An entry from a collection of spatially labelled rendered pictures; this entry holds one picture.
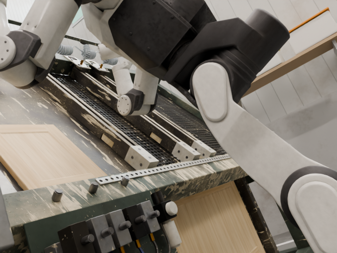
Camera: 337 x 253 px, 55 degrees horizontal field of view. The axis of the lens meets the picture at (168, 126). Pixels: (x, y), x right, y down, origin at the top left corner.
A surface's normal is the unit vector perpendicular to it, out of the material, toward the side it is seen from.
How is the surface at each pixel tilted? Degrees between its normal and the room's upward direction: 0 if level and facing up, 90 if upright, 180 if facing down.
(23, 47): 90
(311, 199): 90
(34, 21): 90
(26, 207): 56
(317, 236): 90
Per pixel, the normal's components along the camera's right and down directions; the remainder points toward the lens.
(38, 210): 0.40, -0.87
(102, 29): 0.30, 0.47
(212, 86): -0.38, -0.10
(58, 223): 0.73, -0.44
